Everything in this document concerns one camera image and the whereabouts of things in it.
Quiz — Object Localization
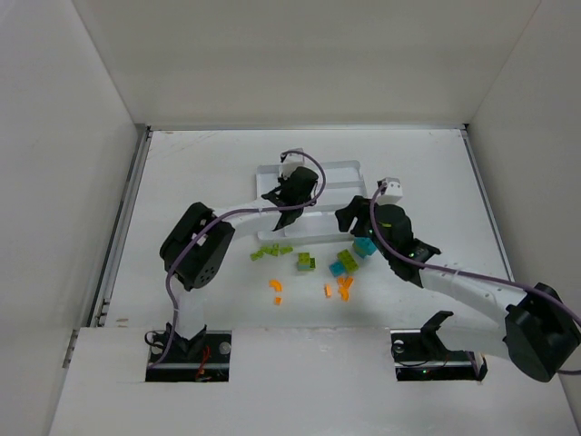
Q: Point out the white divided tray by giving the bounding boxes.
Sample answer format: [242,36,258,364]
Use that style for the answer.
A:
[257,160,368,245]

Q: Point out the green duplo stack blue stripe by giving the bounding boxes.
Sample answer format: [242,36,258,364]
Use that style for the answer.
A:
[297,252,316,272]

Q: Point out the small green lego pieces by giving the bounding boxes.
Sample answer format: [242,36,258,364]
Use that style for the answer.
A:
[250,243,293,262]

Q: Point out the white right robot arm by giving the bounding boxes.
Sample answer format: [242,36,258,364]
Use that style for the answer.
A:
[335,195,580,382]

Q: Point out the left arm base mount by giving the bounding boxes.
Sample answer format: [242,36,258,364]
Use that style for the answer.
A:
[144,324,232,383]

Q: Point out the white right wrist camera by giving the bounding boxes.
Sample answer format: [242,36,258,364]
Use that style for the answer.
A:
[376,177,403,205]

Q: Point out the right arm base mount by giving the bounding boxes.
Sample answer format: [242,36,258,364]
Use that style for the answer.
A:
[390,329,488,382]

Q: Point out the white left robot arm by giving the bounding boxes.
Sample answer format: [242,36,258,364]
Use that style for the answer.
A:
[160,166,326,342]

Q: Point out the green duplo brick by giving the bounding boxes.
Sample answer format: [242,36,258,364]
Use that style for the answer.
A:
[337,249,359,274]

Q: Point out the orange lego pieces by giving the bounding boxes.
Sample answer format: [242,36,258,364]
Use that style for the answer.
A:
[268,276,354,306]

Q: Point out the teal and green duplo stack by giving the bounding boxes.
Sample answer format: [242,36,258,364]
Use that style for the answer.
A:
[352,237,377,259]

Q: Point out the teal duplo brick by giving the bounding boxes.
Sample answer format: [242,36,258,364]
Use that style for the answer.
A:
[329,261,347,278]

